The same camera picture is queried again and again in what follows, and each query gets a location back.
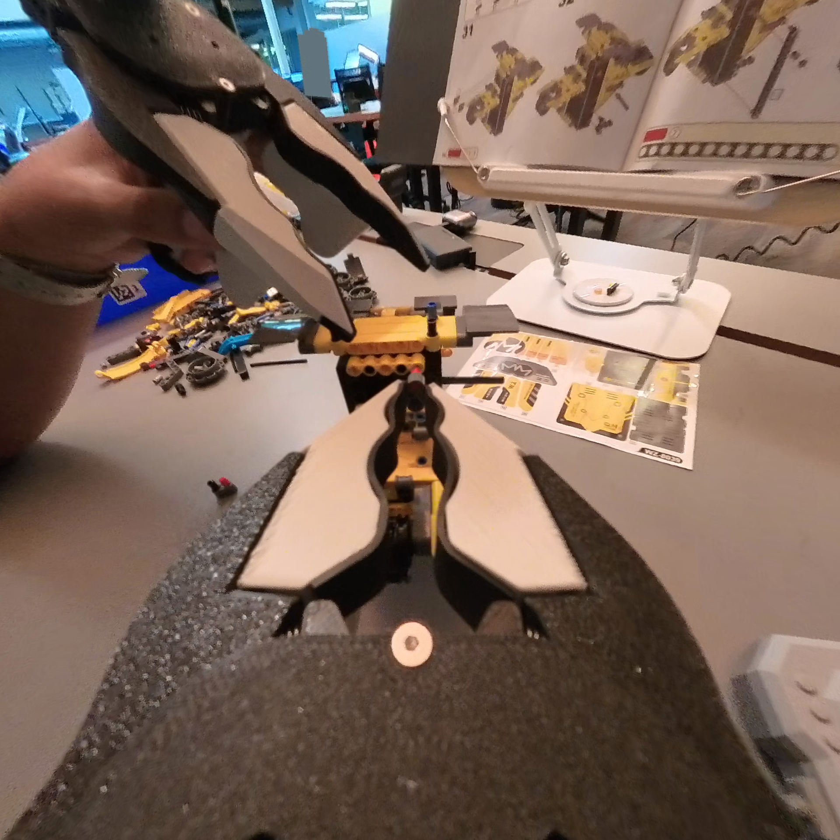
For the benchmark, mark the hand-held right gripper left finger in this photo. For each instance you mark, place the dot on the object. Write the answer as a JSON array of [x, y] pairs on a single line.
[[315, 518]]

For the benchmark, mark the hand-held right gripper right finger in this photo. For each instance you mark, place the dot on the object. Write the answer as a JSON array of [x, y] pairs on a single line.
[[512, 518]]

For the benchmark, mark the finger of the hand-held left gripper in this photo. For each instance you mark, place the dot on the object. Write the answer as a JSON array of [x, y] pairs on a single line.
[[197, 151], [328, 151]]

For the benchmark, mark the yellow toy brick robot model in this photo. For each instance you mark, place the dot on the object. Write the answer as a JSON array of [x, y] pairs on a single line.
[[394, 328]]

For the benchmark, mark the person's left hand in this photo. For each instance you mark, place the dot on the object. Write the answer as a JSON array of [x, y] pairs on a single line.
[[79, 203]]

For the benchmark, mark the dark grey board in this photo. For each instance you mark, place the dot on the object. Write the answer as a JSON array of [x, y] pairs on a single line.
[[417, 72]]

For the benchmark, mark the blue storage bin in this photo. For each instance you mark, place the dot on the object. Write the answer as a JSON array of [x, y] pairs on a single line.
[[177, 289]]

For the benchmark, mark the yellow grey sticker sheet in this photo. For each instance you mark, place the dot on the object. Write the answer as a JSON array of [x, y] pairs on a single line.
[[590, 394]]

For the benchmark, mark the small silver device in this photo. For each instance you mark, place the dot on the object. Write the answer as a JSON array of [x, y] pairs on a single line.
[[459, 222]]

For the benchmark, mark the white printed marker tag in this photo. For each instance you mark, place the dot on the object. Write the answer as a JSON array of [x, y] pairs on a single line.
[[128, 285]]

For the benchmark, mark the black power bank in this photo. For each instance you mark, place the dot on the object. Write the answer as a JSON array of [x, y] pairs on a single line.
[[446, 246]]

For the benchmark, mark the thin black axle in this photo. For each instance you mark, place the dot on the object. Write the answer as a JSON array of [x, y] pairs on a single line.
[[279, 361]]

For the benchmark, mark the pile of toy brick parts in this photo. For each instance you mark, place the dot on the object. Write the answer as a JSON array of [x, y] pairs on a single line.
[[190, 341]]

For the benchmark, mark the white wristband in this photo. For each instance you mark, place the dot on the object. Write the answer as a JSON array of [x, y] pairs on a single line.
[[52, 282]]

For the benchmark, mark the white book stand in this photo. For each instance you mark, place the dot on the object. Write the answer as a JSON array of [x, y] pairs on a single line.
[[630, 321]]

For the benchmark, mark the instruction booklet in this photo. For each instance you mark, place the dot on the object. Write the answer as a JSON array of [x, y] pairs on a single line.
[[590, 72]]

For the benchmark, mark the grey toy battery box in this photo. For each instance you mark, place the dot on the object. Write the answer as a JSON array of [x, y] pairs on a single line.
[[800, 722]]

